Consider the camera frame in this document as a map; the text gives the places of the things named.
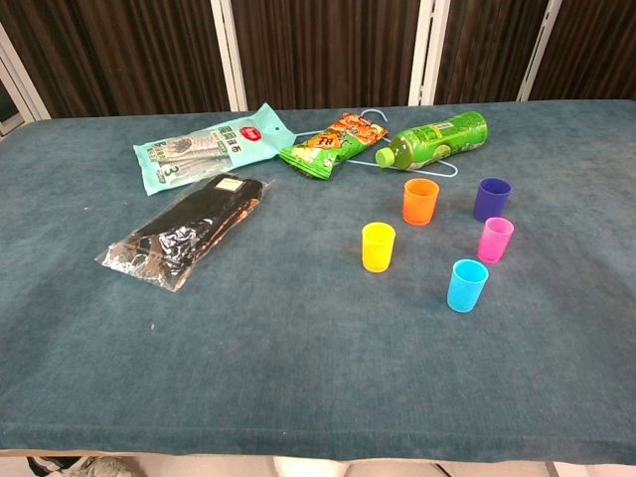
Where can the yellow plastic cup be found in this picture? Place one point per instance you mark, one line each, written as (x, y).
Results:
(377, 251)

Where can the orange plastic cup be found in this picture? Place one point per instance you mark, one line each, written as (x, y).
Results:
(420, 206)

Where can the blue plastic cup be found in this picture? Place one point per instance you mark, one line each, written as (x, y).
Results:
(466, 290)

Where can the purple plastic cup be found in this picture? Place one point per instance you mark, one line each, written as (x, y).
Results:
(491, 204)

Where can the green orange snack bag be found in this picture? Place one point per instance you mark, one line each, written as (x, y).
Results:
(330, 146)

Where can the teal table cloth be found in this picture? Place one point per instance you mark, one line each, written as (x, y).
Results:
(298, 348)

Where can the black socks in clear bag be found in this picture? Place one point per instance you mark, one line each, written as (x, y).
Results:
(199, 223)

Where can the teal dishcloth package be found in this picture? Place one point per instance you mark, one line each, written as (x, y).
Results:
(199, 149)

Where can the green tea bottle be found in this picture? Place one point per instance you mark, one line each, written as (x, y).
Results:
(437, 136)

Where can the pink plastic cup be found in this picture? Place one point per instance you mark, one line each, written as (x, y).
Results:
(494, 243)

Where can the dark brown slatted panel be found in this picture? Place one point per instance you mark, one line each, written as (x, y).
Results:
(124, 49)
(596, 45)
(487, 45)
(323, 49)

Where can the white partition post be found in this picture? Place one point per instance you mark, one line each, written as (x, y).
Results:
(228, 54)
(22, 82)
(539, 49)
(427, 49)

